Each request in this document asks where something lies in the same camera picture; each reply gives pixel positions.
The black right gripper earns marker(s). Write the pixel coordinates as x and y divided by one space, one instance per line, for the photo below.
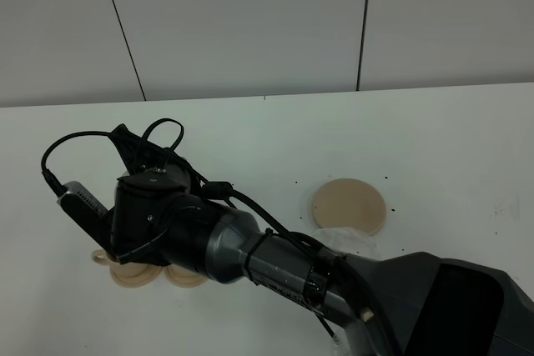
140 155

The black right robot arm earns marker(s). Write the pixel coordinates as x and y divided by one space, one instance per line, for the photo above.
416 304

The beige round teapot saucer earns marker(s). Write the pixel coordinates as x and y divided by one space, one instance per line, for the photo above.
349 203

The beige left teacup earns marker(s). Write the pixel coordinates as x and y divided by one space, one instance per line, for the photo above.
102 257

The beige left cup saucer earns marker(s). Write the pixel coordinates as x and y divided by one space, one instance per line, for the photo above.
134 275

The beige cup saucer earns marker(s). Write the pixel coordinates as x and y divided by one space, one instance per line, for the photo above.
182 277
134 275

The beige right cup saucer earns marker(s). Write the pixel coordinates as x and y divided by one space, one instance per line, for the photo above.
182 277

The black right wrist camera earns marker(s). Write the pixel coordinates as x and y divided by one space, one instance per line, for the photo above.
88 213

